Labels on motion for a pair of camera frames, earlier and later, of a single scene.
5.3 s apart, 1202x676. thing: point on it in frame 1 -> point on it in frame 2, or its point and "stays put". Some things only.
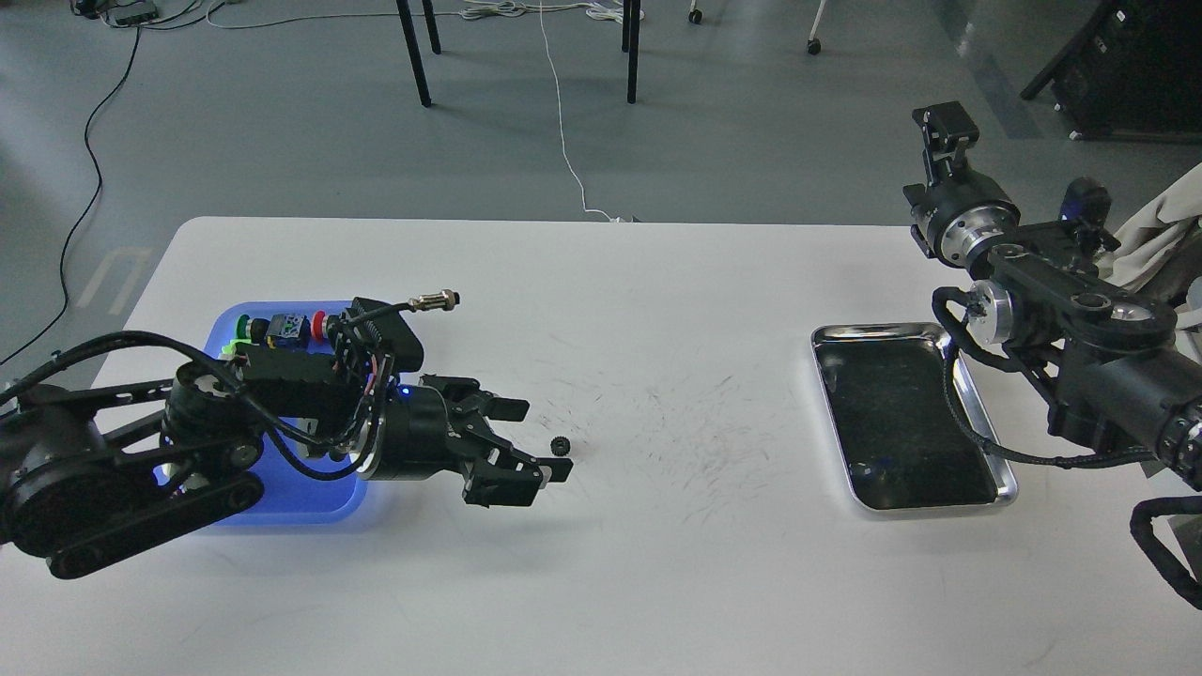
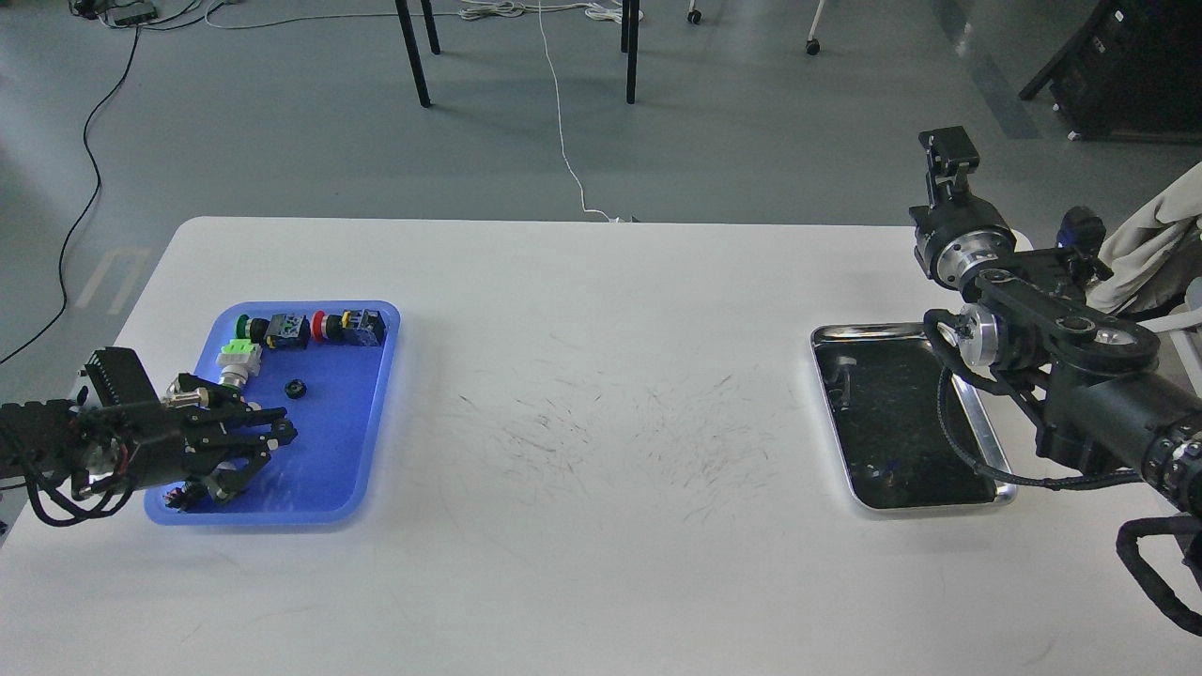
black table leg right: [630, 43] stays put
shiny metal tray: [903, 440] stays put
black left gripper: [417, 440] -> [173, 444]
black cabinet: [1133, 72] stays put
